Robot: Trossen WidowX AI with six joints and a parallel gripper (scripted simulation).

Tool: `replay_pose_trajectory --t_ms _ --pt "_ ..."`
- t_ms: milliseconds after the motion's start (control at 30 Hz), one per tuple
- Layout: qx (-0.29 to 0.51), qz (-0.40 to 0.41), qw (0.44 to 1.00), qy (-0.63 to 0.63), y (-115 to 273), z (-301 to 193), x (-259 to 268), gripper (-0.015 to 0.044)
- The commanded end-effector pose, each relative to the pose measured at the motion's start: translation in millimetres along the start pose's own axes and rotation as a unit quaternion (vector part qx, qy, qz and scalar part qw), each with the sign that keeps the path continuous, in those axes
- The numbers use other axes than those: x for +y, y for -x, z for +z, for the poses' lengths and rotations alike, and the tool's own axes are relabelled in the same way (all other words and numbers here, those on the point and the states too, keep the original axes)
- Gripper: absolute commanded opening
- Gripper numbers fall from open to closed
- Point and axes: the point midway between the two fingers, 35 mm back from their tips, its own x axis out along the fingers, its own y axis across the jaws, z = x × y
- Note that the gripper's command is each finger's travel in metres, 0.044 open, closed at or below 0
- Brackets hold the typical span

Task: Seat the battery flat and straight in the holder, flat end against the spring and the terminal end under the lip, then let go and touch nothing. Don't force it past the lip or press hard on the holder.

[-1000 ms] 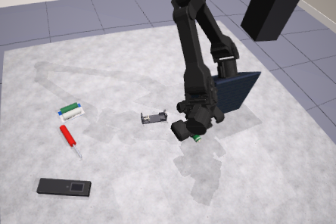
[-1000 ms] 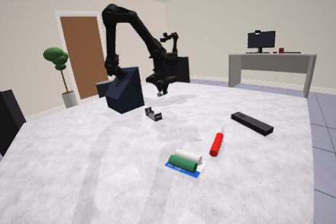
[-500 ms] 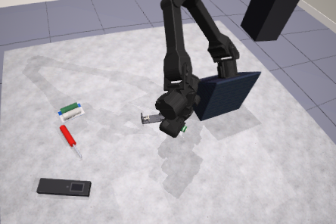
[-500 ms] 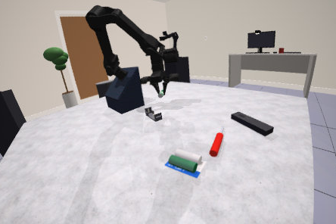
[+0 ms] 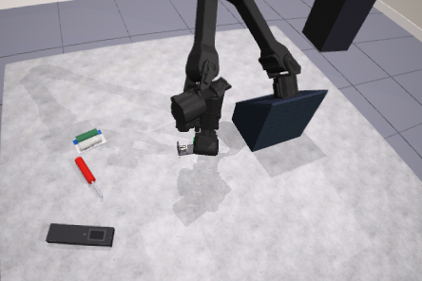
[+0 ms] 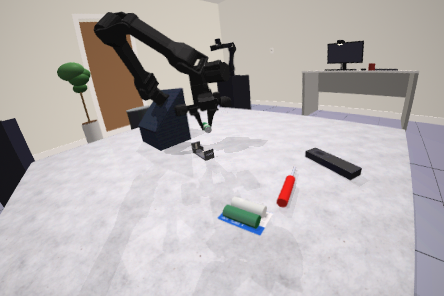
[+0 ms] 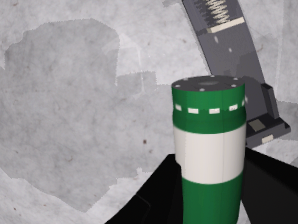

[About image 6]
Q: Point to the green and white battery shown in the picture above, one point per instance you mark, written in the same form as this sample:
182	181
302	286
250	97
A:
206	127

